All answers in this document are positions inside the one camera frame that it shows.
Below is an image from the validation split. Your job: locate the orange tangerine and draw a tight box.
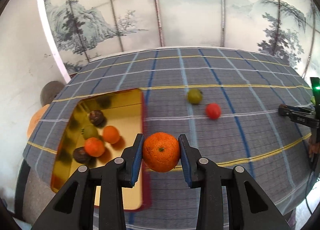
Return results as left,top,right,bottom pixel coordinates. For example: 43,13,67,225
103,126,120,144
143,132,180,173
84,137,105,157

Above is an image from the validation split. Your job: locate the dark brown fruit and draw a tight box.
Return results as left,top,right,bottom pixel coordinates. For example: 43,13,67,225
73,146,91,164
88,110,105,126

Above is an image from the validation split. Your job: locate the person's right hand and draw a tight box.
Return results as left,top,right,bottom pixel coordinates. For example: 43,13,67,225
308,137,320,158

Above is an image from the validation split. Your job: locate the green package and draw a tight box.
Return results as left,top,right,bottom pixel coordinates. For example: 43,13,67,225
310,96,316,105

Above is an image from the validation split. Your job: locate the green fruit in tin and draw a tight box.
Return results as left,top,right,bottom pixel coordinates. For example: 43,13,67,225
81,125,99,140

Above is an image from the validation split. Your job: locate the gold red tin box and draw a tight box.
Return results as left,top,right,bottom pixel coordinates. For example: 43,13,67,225
50,88,145,193

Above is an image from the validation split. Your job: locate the blue plaid tablecloth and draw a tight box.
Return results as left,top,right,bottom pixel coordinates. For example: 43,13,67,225
22,47,313,230

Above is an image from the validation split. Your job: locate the red tomato middle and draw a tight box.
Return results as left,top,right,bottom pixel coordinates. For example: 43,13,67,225
205,103,221,120

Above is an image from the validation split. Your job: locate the green fruit on table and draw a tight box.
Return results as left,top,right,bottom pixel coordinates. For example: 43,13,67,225
187,88,203,105

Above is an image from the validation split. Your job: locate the orange stool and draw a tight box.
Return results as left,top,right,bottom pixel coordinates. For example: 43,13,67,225
27,104,50,138

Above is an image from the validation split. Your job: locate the painted landscape folding screen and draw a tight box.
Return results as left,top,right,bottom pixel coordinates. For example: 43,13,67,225
44,0,319,79

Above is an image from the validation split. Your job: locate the black cable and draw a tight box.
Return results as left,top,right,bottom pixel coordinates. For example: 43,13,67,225
303,169,316,214

